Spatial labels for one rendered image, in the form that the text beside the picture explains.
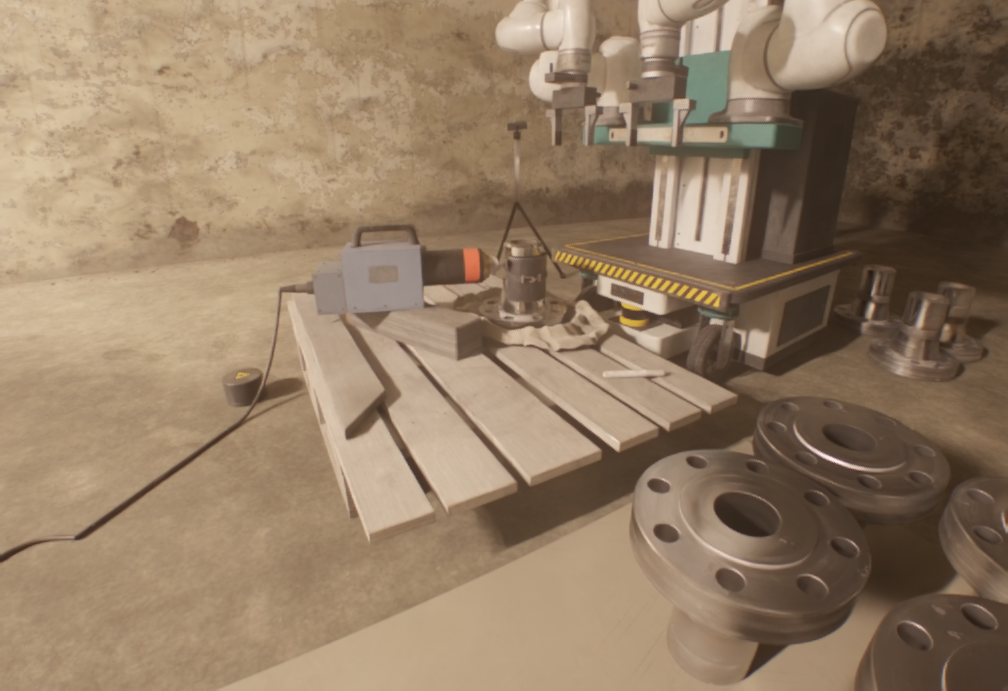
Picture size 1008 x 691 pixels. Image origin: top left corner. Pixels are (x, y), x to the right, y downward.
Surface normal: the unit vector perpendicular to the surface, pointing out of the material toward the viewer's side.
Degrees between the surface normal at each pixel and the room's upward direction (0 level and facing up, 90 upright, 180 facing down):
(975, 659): 0
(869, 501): 90
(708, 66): 90
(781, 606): 0
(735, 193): 90
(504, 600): 0
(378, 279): 90
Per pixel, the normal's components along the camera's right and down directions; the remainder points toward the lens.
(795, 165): -0.82, 0.19
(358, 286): 0.18, 0.32
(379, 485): 0.00, -0.94
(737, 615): -0.47, 0.29
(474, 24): 0.48, 0.29
